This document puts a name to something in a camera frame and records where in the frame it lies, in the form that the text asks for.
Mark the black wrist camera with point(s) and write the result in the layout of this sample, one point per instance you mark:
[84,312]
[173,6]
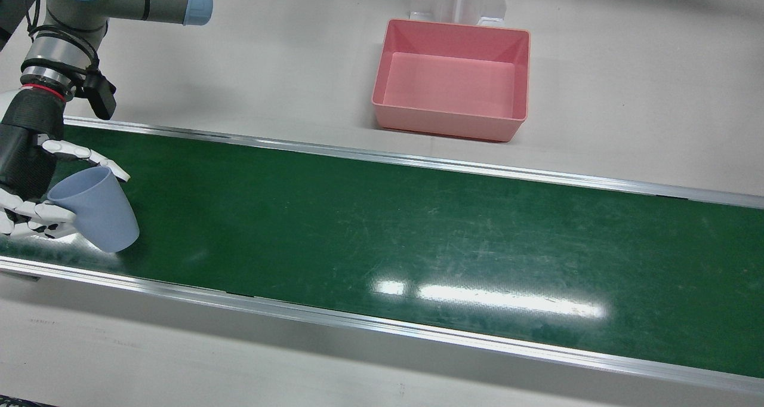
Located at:
[101,96]

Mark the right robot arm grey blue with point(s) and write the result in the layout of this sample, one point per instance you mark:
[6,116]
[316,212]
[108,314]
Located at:
[119,1]

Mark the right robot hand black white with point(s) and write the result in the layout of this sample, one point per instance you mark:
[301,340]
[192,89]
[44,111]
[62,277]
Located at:
[27,156]

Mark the green conveyor belt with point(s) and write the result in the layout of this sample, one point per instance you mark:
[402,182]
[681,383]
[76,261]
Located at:
[388,228]

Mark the light blue plastic cup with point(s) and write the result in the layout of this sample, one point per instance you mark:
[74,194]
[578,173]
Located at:
[98,213]

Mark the pink plastic box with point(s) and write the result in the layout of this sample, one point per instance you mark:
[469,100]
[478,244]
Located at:
[447,85]

